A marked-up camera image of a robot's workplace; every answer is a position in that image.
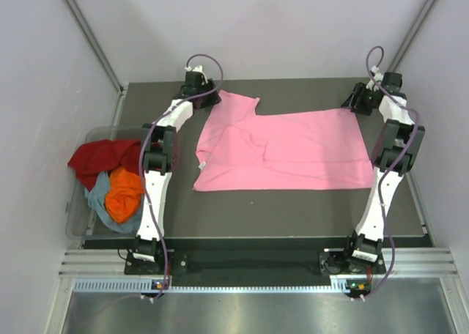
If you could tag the grey blue t shirt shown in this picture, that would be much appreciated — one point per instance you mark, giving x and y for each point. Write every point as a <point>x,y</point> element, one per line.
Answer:
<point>96,198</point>

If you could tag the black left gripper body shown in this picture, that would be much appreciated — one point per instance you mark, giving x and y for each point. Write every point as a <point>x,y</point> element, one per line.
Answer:
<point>208,100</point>

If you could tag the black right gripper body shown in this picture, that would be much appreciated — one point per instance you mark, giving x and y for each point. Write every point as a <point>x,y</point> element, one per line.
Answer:
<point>364,104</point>

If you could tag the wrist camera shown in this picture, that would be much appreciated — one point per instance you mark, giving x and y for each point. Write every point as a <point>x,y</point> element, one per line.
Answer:
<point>195,78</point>
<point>391,82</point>

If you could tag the clear plastic bin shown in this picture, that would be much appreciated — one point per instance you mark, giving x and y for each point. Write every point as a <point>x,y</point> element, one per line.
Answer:
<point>83,223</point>

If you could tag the pink t shirt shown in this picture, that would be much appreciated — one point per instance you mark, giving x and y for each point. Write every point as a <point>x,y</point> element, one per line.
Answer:
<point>239,149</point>

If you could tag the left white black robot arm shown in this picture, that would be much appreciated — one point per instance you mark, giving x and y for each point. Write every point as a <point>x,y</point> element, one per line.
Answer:
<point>157,159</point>

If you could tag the red t shirt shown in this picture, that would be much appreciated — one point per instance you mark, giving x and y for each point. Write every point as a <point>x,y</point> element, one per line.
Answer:
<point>93,158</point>

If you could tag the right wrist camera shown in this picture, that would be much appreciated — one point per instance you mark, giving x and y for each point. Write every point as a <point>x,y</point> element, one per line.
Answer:
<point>391,82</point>

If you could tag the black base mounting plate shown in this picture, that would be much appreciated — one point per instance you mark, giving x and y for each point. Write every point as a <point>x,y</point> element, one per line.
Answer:
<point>318,262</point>

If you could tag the orange t shirt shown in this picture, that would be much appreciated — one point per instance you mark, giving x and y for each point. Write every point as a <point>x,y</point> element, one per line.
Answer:
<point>124,197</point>

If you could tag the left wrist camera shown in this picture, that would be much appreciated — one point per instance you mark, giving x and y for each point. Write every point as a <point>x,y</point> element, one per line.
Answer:
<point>195,78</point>

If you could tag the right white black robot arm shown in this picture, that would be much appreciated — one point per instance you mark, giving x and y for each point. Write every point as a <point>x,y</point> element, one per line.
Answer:
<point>393,156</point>

